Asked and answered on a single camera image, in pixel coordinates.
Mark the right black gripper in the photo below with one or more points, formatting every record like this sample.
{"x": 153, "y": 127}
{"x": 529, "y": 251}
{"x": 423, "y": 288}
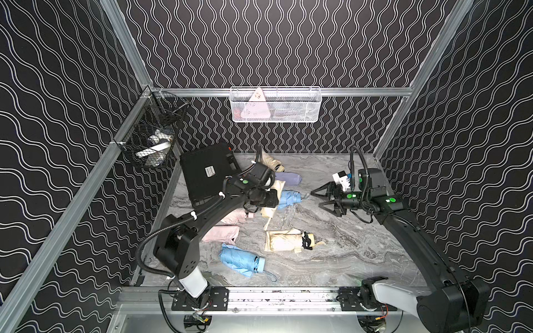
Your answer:
{"x": 329, "y": 190}

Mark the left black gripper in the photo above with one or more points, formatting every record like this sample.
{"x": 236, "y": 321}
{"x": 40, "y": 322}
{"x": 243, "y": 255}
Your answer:
{"x": 270, "y": 198}

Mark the cream sleeved umbrella front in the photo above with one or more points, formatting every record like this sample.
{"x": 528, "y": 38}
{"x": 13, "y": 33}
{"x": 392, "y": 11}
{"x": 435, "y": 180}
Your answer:
{"x": 269, "y": 212}

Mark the light blue sleeve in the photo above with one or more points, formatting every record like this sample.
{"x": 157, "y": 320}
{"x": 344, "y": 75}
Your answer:
{"x": 290, "y": 198}

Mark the lavender umbrella sleeve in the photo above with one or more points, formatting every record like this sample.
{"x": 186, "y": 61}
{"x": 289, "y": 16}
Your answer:
{"x": 290, "y": 179}

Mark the pink umbrella sleeve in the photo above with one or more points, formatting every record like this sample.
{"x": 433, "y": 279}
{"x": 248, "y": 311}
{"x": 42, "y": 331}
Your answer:
{"x": 226, "y": 234}

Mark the beige umbrella with wooden handle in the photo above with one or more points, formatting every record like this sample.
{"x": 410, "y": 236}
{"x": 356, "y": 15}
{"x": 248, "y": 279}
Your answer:
{"x": 291, "y": 240}

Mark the light blue umbrella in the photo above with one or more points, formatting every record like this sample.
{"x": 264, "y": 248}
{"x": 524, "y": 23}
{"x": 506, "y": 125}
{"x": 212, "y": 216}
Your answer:
{"x": 246, "y": 263}

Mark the pink sleeved umbrella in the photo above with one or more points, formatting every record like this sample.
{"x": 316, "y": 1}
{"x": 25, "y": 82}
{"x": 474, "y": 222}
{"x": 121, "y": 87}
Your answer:
{"x": 237, "y": 216}

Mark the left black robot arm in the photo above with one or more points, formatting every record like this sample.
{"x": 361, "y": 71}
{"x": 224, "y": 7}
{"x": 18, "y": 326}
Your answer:
{"x": 177, "y": 241}

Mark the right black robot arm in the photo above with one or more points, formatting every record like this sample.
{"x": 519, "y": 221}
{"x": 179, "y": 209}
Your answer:
{"x": 451, "y": 301}

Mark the beige umbrella at back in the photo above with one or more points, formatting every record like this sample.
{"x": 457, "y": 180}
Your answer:
{"x": 272, "y": 163}

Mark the black tool case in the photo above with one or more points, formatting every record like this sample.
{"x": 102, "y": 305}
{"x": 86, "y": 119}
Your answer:
{"x": 205, "y": 169}

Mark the pink triangle card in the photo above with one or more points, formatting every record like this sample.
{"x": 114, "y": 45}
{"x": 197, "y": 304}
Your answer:
{"x": 256, "y": 108}

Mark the white roll in basket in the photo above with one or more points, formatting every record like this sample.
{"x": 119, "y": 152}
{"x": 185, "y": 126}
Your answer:
{"x": 159, "y": 145}

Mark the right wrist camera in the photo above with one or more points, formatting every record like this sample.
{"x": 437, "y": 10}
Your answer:
{"x": 343, "y": 180}

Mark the white wire basket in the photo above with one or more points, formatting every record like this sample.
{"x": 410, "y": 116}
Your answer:
{"x": 291, "y": 104}

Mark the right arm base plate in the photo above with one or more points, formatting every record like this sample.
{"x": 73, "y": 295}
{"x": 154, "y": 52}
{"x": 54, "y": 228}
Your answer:
{"x": 361, "y": 299}

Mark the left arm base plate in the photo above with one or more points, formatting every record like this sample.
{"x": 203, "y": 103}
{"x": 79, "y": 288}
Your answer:
{"x": 202, "y": 299}

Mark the black wire basket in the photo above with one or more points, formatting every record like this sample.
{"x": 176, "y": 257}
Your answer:
{"x": 162, "y": 110}

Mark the aluminium front rail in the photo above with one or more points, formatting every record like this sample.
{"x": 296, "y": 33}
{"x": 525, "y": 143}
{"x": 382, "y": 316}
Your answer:
{"x": 254, "y": 301}

